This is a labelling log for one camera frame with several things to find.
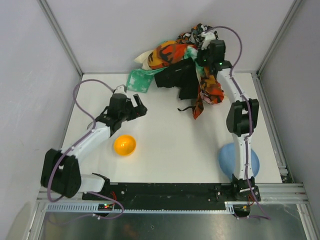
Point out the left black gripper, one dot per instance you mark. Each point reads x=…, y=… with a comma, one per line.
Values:
x=135, y=111

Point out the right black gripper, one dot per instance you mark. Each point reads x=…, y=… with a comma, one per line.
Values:
x=177, y=75

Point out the orange yellow brown camouflage cloth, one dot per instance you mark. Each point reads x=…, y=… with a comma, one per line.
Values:
x=208, y=85

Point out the black orange white camouflage cloth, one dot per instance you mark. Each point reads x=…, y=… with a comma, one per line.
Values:
x=194, y=36

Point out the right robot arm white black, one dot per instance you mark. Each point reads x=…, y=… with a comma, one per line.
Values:
x=241, y=122

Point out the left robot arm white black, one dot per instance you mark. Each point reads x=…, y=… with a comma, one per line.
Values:
x=61, y=168

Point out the green white tie-dye cloth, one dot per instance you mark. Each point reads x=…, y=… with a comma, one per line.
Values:
x=140, y=81

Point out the cream beige cloth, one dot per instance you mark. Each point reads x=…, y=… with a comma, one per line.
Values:
x=142, y=57

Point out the orange plastic bowl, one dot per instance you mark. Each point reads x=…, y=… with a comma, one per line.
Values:
x=125, y=145

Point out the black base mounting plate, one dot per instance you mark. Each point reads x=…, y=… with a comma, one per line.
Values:
x=173, y=194

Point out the light blue plate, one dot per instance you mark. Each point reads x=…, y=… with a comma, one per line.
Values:
x=227, y=160

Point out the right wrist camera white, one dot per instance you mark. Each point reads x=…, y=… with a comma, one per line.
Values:
x=207, y=37

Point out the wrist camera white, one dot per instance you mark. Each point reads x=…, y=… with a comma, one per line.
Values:
x=121, y=89
x=207, y=37

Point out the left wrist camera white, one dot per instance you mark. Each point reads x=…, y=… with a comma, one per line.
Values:
x=121, y=89

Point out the right aluminium frame post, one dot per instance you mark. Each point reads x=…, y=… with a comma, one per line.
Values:
x=284, y=26

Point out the aluminium frame post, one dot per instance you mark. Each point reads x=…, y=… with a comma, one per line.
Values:
x=284, y=26
x=53, y=22

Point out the grey slotted cable duct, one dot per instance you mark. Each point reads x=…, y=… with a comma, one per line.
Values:
x=103, y=207

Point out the left aluminium frame post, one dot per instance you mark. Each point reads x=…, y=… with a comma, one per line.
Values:
x=53, y=22

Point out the aluminium extrusion rail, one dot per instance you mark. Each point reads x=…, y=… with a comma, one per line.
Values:
x=286, y=193

